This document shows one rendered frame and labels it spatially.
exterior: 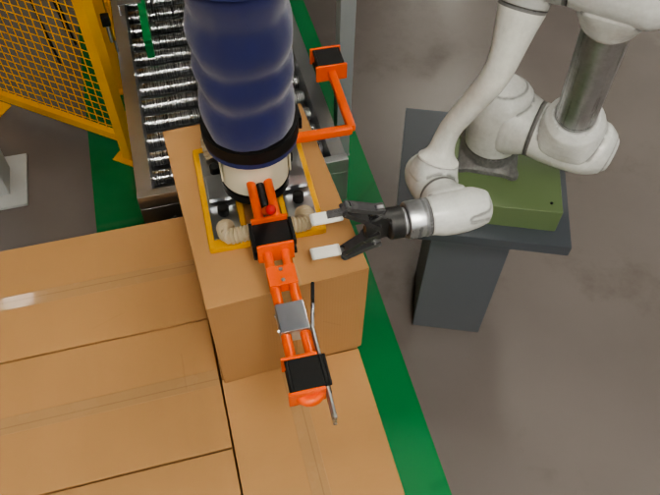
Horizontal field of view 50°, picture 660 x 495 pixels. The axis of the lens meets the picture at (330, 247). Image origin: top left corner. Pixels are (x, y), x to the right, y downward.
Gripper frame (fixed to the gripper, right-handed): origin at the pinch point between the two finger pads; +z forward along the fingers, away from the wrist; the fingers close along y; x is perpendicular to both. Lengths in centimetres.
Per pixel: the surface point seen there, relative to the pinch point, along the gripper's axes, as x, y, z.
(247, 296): -3.7, 13.0, 17.4
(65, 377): 7, 53, 70
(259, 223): 5.3, -1.7, 12.0
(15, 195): 127, 105, 103
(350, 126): 31.2, -1.3, -15.8
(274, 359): -4.0, 46.9, 12.8
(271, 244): -1.7, -2.8, 10.6
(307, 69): 111, 47, -22
